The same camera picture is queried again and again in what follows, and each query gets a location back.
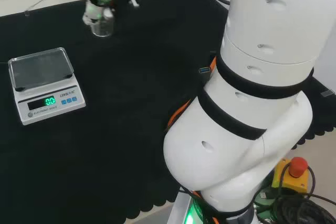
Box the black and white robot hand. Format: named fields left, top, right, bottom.
left=82, top=0, right=117, bottom=28

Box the clear glass beaker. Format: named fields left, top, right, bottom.
left=90, top=6, right=115, bottom=38

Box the white electronic balance steel pan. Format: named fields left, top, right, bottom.
left=7, top=47, right=87, bottom=126

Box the black bench cloth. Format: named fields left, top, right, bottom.
left=0, top=0, right=336, bottom=224

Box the yellow stop button box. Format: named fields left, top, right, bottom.
left=271, top=156, right=309, bottom=194

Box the orange cable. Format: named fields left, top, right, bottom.
left=164, top=56, right=217, bottom=131

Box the black coiled cable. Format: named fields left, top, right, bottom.
left=272, top=166, right=336, bottom=224

